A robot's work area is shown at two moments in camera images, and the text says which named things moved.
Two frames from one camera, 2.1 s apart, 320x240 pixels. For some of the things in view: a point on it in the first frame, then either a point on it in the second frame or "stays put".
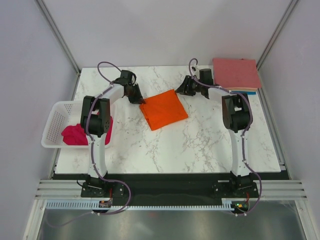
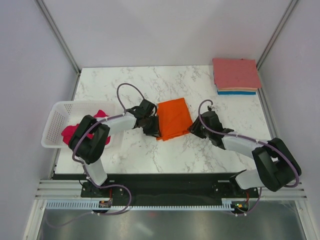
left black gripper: x=138 y=99 -> x=155 y=130
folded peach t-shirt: x=242 y=89 stays put
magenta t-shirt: x=75 y=135 stays put
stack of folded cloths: x=232 y=72 stays put
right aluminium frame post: x=271 y=43 stays put
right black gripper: x=183 y=89 -> x=195 y=129
